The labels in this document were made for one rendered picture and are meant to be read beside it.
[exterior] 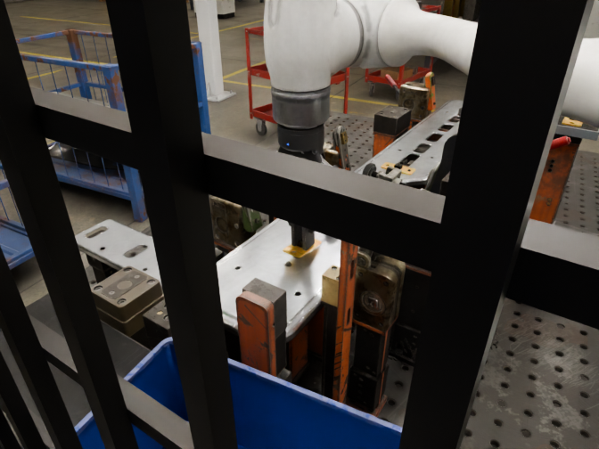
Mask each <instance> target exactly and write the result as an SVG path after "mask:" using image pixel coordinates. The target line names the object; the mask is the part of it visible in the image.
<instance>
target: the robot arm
mask: <svg viewBox="0 0 599 449"><path fill-rule="evenodd" d="M477 26H478V23H476V22H472V21H467V20H461V19H457V18H453V17H449V16H444V15H439V14H435V13H430V12H424V11H421V10H420V8H419V5H418V3H417V2H416V1H415V0H266V3H265V13H264V48H265V57H266V64H267V69H268V72H269V75H270V79H271V94H272V108H273V119H274V121H275V122H277V128H278V143H279V145H280V147H279V149H278V150H275V151H277V152H281V153H284V154H288V155H292V156H294V157H298V158H302V159H308V160H311V161H314V162H318V163H322V164H325V165H328V166H332V165H330V164H329V163H328V162H327V161H326V160H325V155H324V150H323V148H324V122H325V121H327V120H328V118H329V116H330V92H331V87H330V84H331V75H334V74H336V73H337V72H338V71H340V70H341V69H344V68H349V67H352V68H355V67H360V68H362V69H370V68H382V67H400V66H402V65H404V64H406V63H407V62H408V61H409V60H410V59H411V57H412V56H415V55H426V56H432V57H437V58H440V59H441V60H443V61H445V62H447V63H449V64H450V65H452V66H453V67H455V68H457V69H459V70H461V71H462V72H463V73H464V74H466V75H468V74H469V69H470V64H471V59H472V50H473V46H474V40H475V36H476V31H477ZM561 116H564V117H566V118H571V119H574V120H577V121H579V122H582V123H585V124H588V125H590V126H593V127H597V128H599V38H583V41H582V44H581V47H580V50H579V53H578V58H577V61H576V64H575V68H574V70H573V73H572V77H571V80H570V85H569V88H568V91H567V94H566V97H565V100H564V104H563V106H562V112H561ZM332 167H338V166H336V165H333V166H332ZM288 225H289V226H290V227H291V245H292V246H297V242H298V241H299V240H300V239H302V249H303V250H305V251H307V250H308V249H309V248H310V247H311V246H313V245H314V244H315V231H312V230H309V229H308V228H305V227H302V226H299V225H296V224H292V223H289V222H288Z"/></svg>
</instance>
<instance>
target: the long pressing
mask: <svg viewBox="0 0 599 449"><path fill-rule="evenodd" d="M463 102H464V101H461V100H450V101H447V102H445V103H444V104H443V105H441V106H440V107H439V108H437V109H436V110H435V111H433V112H432V113H431V114H430V115H429V116H427V117H426V118H424V119H423V120H422V121H421V122H419V123H418V124H417V125H415V126H414V127H412V128H411V129H410V130H408V131H407V132H406V133H404V134H403V135H401V136H400V137H399V138H398V139H397V140H396V141H394V142H393V143H391V144H390V145H389V146H387V147H386V148H385V149H383V150H382V151H380V152H379V153H378V154H376V155H375V156H374V157H372V158H371V159H369V160H368V161H367V162H366V163H365V164H364V165H362V166H361V167H359V168H358V169H357V170H355V171H354V172H356V173H359V174H363V170H364V168H365V166H366V165H367V164H369V163H371V162H372V163H374V164H375V166H376V172H379V171H382V172H384V173H386V170H387V169H384V168H381V166H382V165H383V164H384V163H385V162H389V163H393V164H396V163H400V162H401V161H402V160H403V159H405V158H406V157H407V156H408V155H410V154H413V155H417V156H419V158H418V159H417V160H415V161H414V162H413V163H412V164H411V165H410V166H409V167H410V168H414V169H415V171H414V172H413V174H411V175H406V174H402V173H401V176H400V179H401V180H403V181H402V183H404V184H406V186H416V185H426V184H427V183H428V182H429V181H428V180H427V177H428V175H429V173H430V171H431V170H432V169H433V168H434V167H435V166H436V164H437V163H438V162H439V161H440V162H441V159H442V152H443V148H444V144H445V142H446V140H447V139H448V138H449V137H450V136H452V135H455V134H457V132H458V127H459V122H460V121H459V122H450V121H449V120H450V119H452V118H453V117H461V116H458V115H457V114H458V110H459V108H462V107H463ZM444 125H448V126H452V128H451V129H449V130H448V131H447V132H444V131H439V129H440V128H442V127H443V126H444ZM432 135H442V137H440V138H439V139H438V141H437V142H431V141H427V139H429V138H430V137H431V136H432ZM420 145H428V146H430V148H429V149H428V150H427V151H426V152H424V153H419V152H415V151H414V150H415V149H417V148H418V147H419V146H420ZM399 150H400V151H399ZM315 239H317V240H319V241H321V242H322V244H320V245H319V246H317V247H316V248H314V249H312V250H311V251H309V252H308V253H307V254H305V255H304V256H302V257H300V258H296V257H294V256H292V255H289V254H287V253H285V252H283V249H284V248H286V247H287V246H289V245H291V227H290V226H289V225H288V222H287V221H284V220H282V219H279V218H277V219H276V220H275V221H273V222H272V223H270V224H269V225H267V226H266V227H265V228H263V229H262V230H260V231H259V232H258V233H256V234H255V235H253V236H252V237H250V238H249V239H248V240H246V241H245V242H244V243H243V244H241V245H240V246H239V247H237V248H236V249H234V250H233V251H231V252H230V253H229V254H227V255H226V256H224V257H223V258H221V259H220V260H218V261H217V275H218V283H219V290H220V298H221V306H222V314H223V322H224V325H225V326H226V327H228V328H230V329H232V330H234V331H237V332H238V323H237V314H236V304H235V299H236V298H237V297H238V296H239V295H241V294H242V288H243V287H244V286H245V285H247V284H248V283H249V282H250V281H252V280H253V279H254V278H255V277H256V278H258V279H260V280H262V281H264V282H268V283H270V284H272V285H275V286H276V287H278V288H281V289H283V290H286V299H287V328H286V343H288V342H290V341H291V340H293V339H294V338H295V337H296V336H297V335H298V334H299V333H300V332H301V331H302V330H303V328H304V327H305V326H306V325H307V324H308V323H309V322H310V321H311V320H312V319H313V317H314V316H315V315H316V314H317V313H318V312H319V311H320V310H321V309H322V308H323V307H324V305H322V304H321V291H322V274H323V273H324V272H325V271H326V270H327V269H328V268H329V267H330V266H331V265H336V266H340V258H341V240H338V239H335V238H333V237H330V236H328V235H325V234H322V233H318V232H315ZM287 261H290V262H291V266H286V265H285V264H286V262H287ZM237 266H239V267H240V269H238V270H236V269H235V267H237ZM297 292H299V293H300V295H299V296H296V295H295V293H297Z"/></svg>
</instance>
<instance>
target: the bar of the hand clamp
mask: <svg viewBox="0 0 599 449"><path fill-rule="evenodd" d="M401 173H402V170H401V169H398V168H396V167H391V166H388V167H387V170H386V173H384V172H382V171H379V172H376V166H375V164H374V163H372V162H371V163H369V164H367V165H366V166H365V168H364V170H363V174H362V175H366V176H371V177H375V178H379V179H382V180H386V181H389V182H392V183H396V184H403V185H405V186H406V184H404V183H402V181H403V180H401V179H400V176H401ZM359 251H364V252H365V253H367V254H368V255H369V256H370V258H371V259H372V260H373V261H374V260H375V259H376V257H372V254H373V251H371V250H369V249H364V248H361V247H359Z"/></svg>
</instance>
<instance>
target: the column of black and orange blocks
mask: <svg viewBox="0 0 599 449"><path fill-rule="evenodd" d="M235 304H236V314H237V323H238V333H239V343H240V352H241V362H242V363H243V364H245V365H248V366H249V367H252V368H254V369H257V370H259V371H262V372H265V373H267V374H270V375H272V376H275V377H277V378H279V379H281V380H285V381H288V382H290V383H291V371H289V370H287V369H285V368H284V367H285V366H286V365H287V362H286V328H287V299H286V290H283V289H281V288H278V287H276V286H275V285H272V284H270V283H268V282H264V281H262V280H260V279H258V278H256V277H255V278H254V279H253V280H252V281H250V282H249V283H248V284H247V285H245V286H244V287H243V288H242V294H241V295H239V296H238V297H237V298H236V299H235Z"/></svg>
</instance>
